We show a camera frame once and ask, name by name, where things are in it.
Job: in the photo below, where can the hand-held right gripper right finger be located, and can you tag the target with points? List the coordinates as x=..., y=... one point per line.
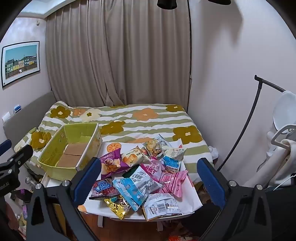
x=211, y=183

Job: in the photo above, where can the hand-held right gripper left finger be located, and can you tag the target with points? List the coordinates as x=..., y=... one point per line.
x=87, y=180

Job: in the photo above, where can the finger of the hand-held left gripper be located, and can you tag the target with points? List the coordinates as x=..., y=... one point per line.
x=5, y=145
x=22, y=153

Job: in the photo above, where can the dark red blue packet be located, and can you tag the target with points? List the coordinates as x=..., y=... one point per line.
x=104, y=188

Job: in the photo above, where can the green cardboard box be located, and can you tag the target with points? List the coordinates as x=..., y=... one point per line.
x=53, y=150

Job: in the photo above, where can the light pink snack packet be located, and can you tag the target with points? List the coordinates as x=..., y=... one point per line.
x=172, y=183

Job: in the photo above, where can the yellow snack packet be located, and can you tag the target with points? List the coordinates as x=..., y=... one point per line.
x=118, y=206

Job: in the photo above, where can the blue white barcode packet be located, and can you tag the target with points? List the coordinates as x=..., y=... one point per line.
x=136, y=187

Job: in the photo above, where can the white barcode snack packet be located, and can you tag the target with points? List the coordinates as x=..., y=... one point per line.
x=159, y=206

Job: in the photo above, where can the magenta snack packet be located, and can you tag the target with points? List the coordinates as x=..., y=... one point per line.
x=152, y=170

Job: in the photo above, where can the white orange print tablecloth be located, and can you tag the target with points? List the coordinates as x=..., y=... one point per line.
x=192, y=192

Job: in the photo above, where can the white crumpled cloth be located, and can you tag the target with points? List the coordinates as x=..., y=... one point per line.
x=214, y=151

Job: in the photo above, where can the purple snack packet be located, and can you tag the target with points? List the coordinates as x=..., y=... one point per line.
x=113, y=162

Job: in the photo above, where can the small blue white object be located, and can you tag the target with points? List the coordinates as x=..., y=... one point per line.
x=17, y=109

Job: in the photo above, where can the grey padded headboard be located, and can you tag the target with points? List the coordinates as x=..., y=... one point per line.
x=27, y=113

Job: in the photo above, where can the dark green snack packet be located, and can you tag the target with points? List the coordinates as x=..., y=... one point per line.
x=129, y=172

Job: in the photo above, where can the white table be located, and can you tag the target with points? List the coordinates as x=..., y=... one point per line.
x=100, y=222

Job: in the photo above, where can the white blue snack packet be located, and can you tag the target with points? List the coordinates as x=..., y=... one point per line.
x=172, y=160

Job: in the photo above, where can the orange white bread packet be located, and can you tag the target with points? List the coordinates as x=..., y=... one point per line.
x=131, y=157

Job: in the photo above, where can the silver white snack packet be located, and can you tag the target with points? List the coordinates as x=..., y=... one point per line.
x=165, y=140

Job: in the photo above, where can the clear cookie packet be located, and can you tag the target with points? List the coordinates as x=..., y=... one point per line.
x=153, y=148

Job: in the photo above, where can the white hanging garment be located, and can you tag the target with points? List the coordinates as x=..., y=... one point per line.
x=279, y=162

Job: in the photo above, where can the green striped floral blanket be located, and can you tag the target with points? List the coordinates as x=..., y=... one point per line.
x=150, y=125

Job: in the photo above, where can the white round lamp head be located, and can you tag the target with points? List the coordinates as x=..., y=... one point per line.
x=284, y=109

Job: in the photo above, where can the beige pleated curtain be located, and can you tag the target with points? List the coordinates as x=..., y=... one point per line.
x=115, y=58

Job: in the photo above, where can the white wall socket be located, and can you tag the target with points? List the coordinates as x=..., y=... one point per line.
x=6, y=117

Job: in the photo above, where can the framed wall poster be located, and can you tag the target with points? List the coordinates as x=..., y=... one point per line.
x=20, y=62

